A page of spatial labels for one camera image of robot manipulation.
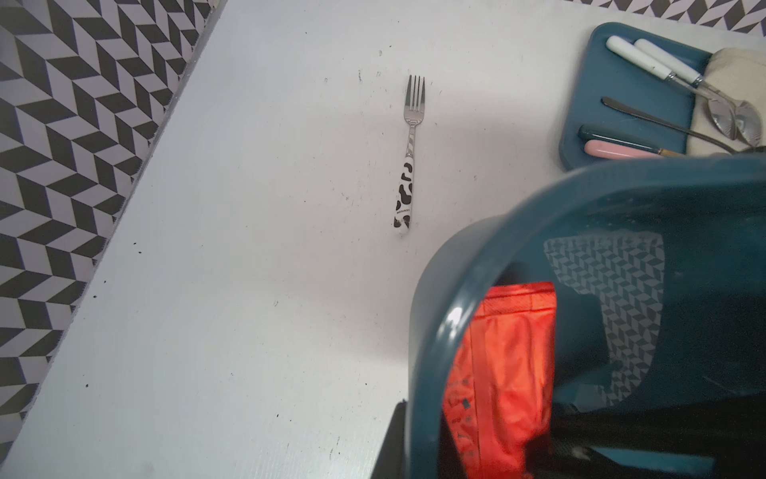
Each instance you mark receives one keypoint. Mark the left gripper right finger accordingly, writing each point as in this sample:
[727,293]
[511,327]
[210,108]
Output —
[733,437]

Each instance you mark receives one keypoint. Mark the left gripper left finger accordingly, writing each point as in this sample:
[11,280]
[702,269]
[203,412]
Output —
[390,460]

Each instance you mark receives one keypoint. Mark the red foil tea bag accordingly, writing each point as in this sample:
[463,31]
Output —
[499,394]

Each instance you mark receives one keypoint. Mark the teal plastic storage box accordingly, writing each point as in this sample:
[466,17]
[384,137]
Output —
[659,272]

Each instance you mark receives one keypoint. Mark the black metal spoon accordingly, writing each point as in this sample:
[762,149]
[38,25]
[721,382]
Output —
[625,109]

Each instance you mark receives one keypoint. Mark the beige folded cloth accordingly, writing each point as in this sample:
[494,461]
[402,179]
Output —
[739,74]

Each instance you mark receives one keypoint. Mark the teal flat tray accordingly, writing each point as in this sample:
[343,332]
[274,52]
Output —
[604,74]

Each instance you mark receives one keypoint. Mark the pink handle spoon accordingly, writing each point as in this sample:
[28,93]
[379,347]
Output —
[613,151]

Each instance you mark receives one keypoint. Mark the white handle spoon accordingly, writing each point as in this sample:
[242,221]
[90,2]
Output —
[658,66]
[737,119]

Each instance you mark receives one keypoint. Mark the cow pattern handle fork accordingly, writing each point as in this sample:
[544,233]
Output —
[414,113]

